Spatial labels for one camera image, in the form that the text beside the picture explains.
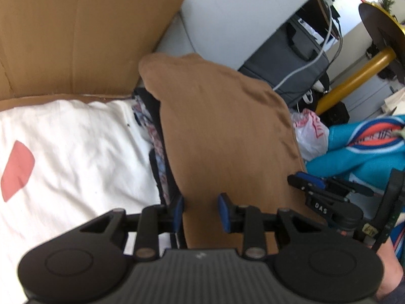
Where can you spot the white plastic bag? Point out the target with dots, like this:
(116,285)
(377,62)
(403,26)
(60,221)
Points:
(308,133)

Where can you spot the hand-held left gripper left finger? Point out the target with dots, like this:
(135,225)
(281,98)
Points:
(179,212)

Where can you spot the round table yellow leg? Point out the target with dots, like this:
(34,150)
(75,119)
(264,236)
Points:
(357,79)

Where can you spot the dark grey bag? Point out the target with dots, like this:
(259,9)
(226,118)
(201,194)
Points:
(278,57)

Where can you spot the patterned folded garment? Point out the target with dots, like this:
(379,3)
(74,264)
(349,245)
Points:
(158,152)

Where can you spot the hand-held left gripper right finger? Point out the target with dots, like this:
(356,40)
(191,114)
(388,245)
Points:
(223,212)

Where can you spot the blue cartoon blanket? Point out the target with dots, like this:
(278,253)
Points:
(341,152)

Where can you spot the potted plant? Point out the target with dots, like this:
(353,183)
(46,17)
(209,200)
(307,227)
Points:
(386,2)

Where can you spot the flattened cardboard sheet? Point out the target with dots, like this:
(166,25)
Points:
(79,38)

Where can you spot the black folded garment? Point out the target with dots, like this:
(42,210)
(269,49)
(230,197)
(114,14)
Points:
(174,190)

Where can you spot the person's right hand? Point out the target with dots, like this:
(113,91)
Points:
(390,269)

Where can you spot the white bear-print bed sheet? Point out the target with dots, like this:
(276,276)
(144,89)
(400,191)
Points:
(79,148)

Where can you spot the brown printed t-shirt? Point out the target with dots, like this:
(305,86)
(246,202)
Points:
(227,133)

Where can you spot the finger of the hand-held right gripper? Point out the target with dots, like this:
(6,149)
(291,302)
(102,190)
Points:
(319,204)
(308,180)

